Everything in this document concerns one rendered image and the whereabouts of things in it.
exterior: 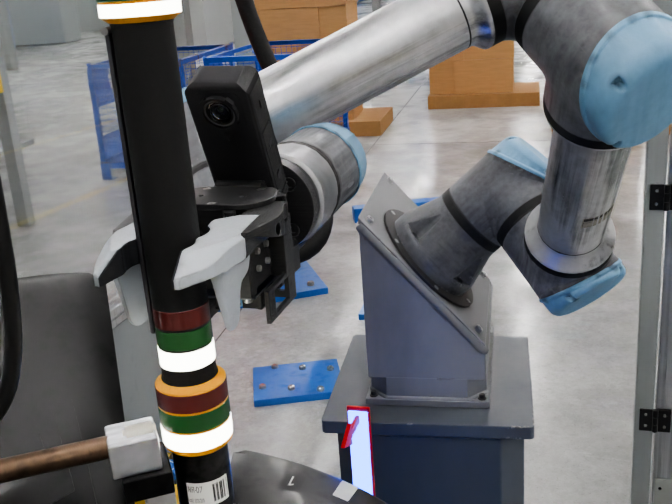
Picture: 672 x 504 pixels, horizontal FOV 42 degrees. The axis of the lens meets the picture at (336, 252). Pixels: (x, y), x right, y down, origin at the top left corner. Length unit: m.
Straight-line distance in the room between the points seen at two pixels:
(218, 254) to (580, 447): 2.73
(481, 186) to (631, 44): 0.47
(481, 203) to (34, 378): 0.76
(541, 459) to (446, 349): 1.83
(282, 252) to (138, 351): 1.36
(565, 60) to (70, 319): 0.49
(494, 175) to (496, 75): 8.55
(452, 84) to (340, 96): 9.00
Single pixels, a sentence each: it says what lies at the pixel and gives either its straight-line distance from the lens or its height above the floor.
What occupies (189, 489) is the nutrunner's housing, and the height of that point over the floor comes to 1.33.
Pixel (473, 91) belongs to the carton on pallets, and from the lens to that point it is 9.81.
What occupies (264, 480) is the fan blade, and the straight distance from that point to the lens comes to 0.84.
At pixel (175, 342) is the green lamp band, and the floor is 1.43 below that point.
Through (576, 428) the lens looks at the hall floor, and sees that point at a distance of 3.26.
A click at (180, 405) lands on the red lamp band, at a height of 1.40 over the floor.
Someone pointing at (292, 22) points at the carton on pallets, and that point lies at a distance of 8.60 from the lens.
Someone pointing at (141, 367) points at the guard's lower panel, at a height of 0.83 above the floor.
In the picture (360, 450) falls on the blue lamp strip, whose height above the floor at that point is 1.14.
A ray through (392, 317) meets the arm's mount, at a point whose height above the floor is 1.14.
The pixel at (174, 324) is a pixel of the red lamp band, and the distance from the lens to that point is 0.51.
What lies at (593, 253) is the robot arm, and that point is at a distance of 1.14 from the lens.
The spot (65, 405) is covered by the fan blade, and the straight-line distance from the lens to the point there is 0.63.
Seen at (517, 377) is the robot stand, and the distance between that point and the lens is 1.40.
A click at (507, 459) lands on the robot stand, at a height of 0.93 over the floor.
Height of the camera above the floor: 1.64
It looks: 19 degrees down
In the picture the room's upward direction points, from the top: 4 degrees counter-clockwise
